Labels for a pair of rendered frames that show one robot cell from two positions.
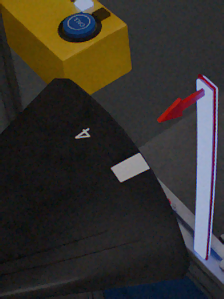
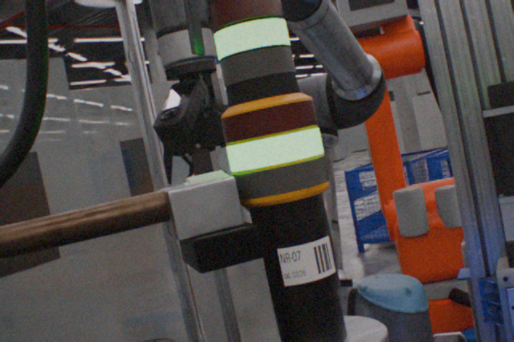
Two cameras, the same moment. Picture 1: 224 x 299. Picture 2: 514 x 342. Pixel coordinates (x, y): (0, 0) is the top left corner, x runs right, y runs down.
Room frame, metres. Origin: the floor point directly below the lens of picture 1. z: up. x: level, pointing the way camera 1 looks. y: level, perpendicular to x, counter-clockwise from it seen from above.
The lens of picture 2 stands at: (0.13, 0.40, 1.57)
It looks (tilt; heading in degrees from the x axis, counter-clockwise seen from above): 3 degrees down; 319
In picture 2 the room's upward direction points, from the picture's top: 12 degrees counter-clockwise
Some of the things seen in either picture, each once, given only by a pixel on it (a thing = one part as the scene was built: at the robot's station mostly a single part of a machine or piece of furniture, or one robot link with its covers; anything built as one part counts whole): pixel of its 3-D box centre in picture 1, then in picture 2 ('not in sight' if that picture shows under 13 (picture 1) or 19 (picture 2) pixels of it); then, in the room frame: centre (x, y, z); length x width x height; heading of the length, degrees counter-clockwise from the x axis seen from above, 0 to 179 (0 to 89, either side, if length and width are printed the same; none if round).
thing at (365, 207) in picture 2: not in sight; (404, 197); (4.76, -5.78, 0.49); 1.27 x 0.88 x 0.98; 102
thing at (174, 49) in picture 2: not in sight; (185, 52); (0.83, -0.12, 1.70); 0.08 x 0.08 x 0.05
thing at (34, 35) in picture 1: (64, 37); not in sight; (0.78, 0.04, 1.02); 0.16 x 0.10 x 0.11; 31
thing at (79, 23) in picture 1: (79, 26); not in sight; (0.74, 0.02, 1.08); 0.04 x 0.04 x 0.02
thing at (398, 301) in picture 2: not in sight; (392, 313); (0.84, -0.47, 1.20); 0.13 x 0.12 x 0.14; 25
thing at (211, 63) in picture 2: not in sight; (201, 108); (0.83, -0.13, 1.62); 0.09 x 0.08 x 0.12; 121
